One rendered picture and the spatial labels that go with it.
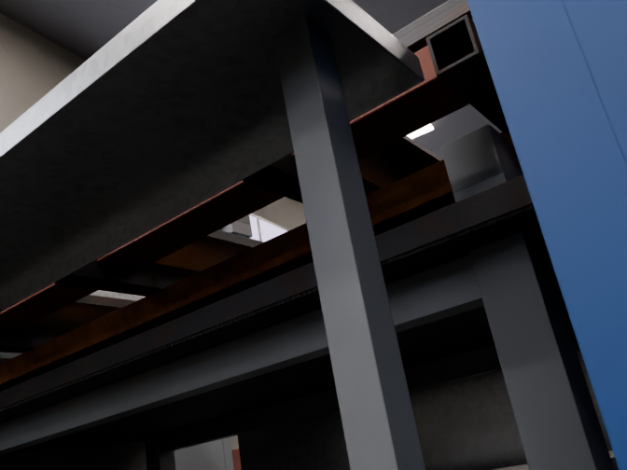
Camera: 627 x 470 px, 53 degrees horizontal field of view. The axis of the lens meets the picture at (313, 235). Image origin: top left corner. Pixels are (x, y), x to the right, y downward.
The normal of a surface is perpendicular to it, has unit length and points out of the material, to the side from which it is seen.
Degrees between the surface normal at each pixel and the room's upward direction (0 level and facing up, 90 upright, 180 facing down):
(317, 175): 90
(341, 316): 90
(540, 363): 90
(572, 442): 90
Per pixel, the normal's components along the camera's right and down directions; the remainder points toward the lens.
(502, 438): -0.61, -0.19
